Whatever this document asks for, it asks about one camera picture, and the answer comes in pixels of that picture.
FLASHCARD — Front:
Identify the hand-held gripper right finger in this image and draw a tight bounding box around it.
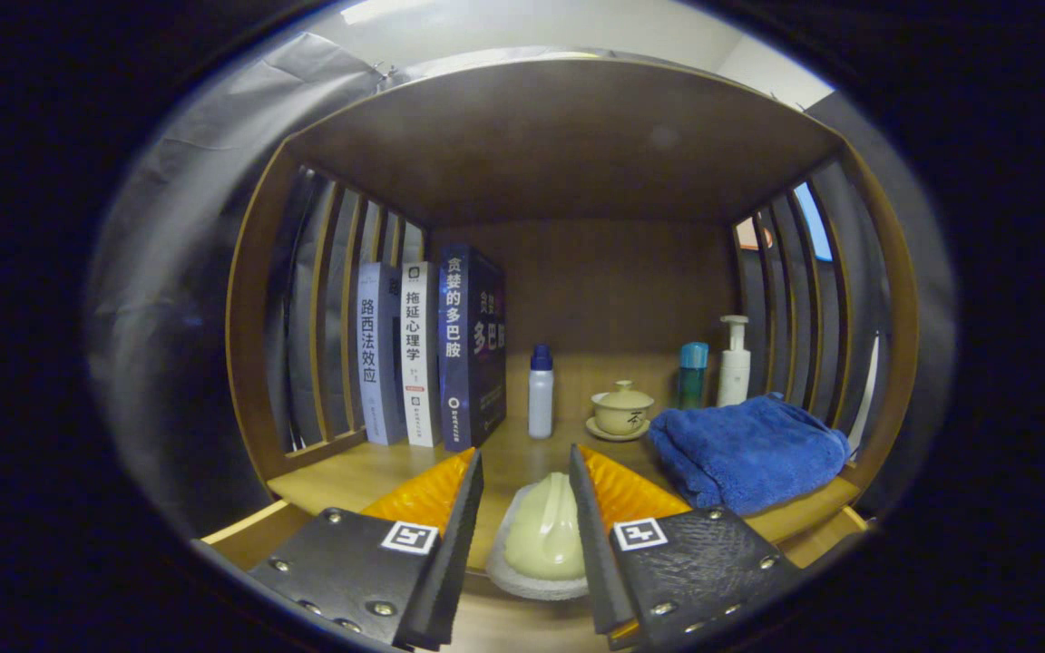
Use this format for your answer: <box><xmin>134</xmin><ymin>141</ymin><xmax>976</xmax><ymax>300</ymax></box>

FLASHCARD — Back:
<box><xmin>567</xmin><ymin>443</ymin><xmax>806</xmax><ymax>652</ymax></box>

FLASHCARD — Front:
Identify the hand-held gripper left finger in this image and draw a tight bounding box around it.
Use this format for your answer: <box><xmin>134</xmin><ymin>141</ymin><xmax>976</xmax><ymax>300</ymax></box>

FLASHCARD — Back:
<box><xmin>246</xmin><ymin>447</ymin><xmax>486</xmax><ymax>652</ymax></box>

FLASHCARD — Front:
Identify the pale green brush white base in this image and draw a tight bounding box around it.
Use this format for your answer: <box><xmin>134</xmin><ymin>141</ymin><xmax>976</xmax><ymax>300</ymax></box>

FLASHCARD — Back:
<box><xmin>485</xmin><ymin>471</ymin><xmax>592</xmax><ymax>602</ymax></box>

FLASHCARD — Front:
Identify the wooden countertop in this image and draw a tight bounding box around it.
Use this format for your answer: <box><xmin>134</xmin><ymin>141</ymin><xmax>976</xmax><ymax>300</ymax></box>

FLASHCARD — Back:
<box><xmin>266</xmin><ymin>415</ymin><xmax>864</xmax><ymax>574</ymax></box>

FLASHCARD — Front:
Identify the wooden cabinet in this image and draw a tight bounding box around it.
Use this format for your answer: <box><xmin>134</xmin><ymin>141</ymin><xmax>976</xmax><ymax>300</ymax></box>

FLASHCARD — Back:
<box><xmin>224</xmin><ymin>56</ymin><xmax>923</xmax><ymax>583</ymax></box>

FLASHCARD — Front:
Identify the beige lidded teacup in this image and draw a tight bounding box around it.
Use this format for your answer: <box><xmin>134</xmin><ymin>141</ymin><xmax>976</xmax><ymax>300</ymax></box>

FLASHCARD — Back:
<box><xmin>584</xmin><ymin>379</ymin><xmax>657</xmax><ymax>443</ymax></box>

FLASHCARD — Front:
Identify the white bottle with blue cap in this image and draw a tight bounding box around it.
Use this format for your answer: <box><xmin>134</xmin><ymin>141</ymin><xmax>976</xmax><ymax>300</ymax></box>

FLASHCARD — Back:
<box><xmin>526</xmin><ymin>343</ymin><xmax>556</xmax><ymax>442</ymax></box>

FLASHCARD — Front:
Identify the white book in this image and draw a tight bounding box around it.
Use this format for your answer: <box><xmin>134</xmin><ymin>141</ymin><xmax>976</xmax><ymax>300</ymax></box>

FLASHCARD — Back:
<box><xmin>399</xmin><ymin>260</ymin><xmax>444</xmax><ymax>449</ymax></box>

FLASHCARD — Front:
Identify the folded blue towel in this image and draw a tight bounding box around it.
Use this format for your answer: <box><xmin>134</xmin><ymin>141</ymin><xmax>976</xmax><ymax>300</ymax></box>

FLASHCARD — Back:
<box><xmin>647</xmin><ymin>392</ymin><xmax>853</xmax><ymax>517</ymax></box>

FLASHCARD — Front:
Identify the dark blue book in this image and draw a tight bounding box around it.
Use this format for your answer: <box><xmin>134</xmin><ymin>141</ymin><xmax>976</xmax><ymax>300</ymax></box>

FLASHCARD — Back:
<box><xmin>436</xmin><ymin>242</ymin><xmax>509</xmax><ymax>453</ymax></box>

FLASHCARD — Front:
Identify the teal bottle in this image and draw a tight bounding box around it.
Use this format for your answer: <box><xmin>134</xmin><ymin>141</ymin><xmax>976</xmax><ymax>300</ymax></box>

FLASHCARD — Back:
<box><xmin>676</xmin><ymin>341</ymin><xmax>711</xmax><ymax>412</ymax></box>

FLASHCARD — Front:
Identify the light blue book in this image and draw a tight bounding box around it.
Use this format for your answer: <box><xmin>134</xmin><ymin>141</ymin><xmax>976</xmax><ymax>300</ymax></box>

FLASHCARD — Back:
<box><xmin>356</xmin><ymin>261</ymin><xmax>408</xmax><ymax>447</ymax></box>

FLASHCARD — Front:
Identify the white pump bottle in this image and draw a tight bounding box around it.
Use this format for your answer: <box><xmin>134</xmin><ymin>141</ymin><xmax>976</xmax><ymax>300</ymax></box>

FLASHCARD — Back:
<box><xmin>715</xmin><ymin>314</ymin><xmax>753</xmax><ymax>409</ymax></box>

